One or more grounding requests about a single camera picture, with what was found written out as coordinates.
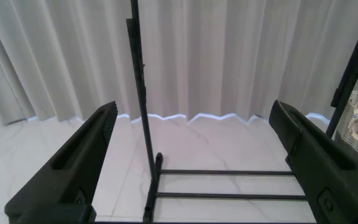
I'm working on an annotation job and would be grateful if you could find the black clothes rack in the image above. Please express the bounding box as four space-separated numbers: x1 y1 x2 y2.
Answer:
126 0 358 223

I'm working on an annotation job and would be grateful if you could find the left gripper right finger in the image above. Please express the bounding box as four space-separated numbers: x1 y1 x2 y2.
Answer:
268 99 358 224

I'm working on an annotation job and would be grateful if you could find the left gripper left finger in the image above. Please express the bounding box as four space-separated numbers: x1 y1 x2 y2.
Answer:
4 100 119 224

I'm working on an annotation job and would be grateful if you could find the white laundry basket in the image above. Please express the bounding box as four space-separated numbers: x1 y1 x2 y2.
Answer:
334 90 358 175

